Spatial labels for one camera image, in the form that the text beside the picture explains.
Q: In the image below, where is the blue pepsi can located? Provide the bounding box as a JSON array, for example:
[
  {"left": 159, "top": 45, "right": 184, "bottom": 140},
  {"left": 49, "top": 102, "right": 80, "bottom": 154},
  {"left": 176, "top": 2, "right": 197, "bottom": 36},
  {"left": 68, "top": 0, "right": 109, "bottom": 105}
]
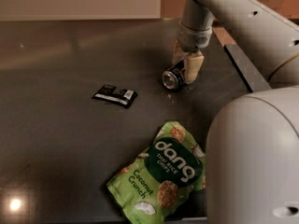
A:
[{"left": 162, "top": 61, "right": 185, "bottom": 91}]

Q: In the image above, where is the grey side table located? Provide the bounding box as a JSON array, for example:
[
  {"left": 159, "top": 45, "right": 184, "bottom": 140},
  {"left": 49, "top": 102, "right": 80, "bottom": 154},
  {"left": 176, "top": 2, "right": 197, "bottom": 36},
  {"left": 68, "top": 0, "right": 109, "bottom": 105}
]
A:
[{"left": 224, "top": 44, "right": 271, "bottom": 93}]

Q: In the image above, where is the black snack bar wrapper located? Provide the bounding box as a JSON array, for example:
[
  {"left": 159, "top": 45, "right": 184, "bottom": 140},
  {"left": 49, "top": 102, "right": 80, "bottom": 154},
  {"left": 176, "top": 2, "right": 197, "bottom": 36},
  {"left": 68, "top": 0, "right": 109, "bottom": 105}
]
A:
[{"left": 93, "top": 84, "right": 137, "bottom": 108}]

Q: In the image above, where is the green rice chips bag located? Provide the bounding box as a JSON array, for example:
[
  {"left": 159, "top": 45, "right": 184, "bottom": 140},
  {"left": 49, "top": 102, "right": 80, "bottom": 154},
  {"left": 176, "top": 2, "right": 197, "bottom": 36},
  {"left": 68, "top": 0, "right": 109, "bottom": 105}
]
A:
[{"left": 107, "top": 121, "right": 206, "bottom": 224}]

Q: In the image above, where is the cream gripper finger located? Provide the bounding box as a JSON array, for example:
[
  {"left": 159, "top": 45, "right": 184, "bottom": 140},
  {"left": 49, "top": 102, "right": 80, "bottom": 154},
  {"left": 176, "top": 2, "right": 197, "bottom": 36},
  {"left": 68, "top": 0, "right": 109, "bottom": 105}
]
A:
[
  {"left": 183, "top": 51, "right": 204, "bottom": 84},
  {"left": 172, "top": 41, "right": 186, "bottom": 65}
]

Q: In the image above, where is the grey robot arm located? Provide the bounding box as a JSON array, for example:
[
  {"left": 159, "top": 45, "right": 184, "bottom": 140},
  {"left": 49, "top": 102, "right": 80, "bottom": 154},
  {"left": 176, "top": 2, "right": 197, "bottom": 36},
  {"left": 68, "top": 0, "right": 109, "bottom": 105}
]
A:
[{"left": 177, "top": 0, "right": 299, "bottom": 224}]

